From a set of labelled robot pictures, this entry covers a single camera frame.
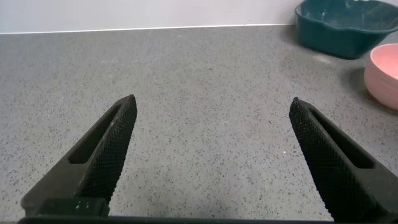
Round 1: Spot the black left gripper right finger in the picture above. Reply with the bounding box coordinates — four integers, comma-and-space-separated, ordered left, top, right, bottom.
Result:
289, 96, 398, 223

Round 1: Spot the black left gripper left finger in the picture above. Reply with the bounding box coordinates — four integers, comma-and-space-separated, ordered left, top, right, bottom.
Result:
21, 94, 138, 218

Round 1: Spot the pink round bowl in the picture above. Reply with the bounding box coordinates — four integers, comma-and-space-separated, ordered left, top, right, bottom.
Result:
363, 43, 398, 111

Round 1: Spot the teal square plastic bowl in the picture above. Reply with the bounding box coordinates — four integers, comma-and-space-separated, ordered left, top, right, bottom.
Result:
294, 0, 398, 60

